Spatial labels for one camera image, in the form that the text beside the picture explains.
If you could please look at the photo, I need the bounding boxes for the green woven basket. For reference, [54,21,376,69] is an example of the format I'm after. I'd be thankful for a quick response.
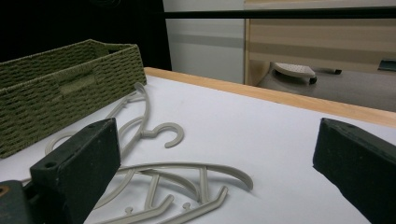
[0,38,148,159]

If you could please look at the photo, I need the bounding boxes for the white cabinet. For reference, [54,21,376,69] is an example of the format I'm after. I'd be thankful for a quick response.
[162,0,247,85]

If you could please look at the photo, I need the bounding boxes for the white table mat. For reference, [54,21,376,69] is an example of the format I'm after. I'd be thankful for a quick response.
[0,74,396,224]

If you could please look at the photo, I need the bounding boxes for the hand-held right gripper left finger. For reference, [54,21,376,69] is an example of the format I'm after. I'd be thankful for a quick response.
[29,117,121,224]

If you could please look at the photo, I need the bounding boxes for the grey chair base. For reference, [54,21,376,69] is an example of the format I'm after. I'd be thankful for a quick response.
[270,61,318,86]

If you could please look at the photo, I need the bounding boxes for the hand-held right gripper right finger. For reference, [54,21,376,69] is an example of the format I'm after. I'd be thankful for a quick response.
[312,117,396,224]

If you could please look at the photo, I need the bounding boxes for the light wooden desk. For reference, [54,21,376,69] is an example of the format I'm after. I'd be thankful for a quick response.
[243,0,396,87]

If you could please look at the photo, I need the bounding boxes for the beige plastic clothes hanger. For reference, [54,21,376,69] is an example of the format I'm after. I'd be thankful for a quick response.
[44,82,185,157]
[83,161,254,224]

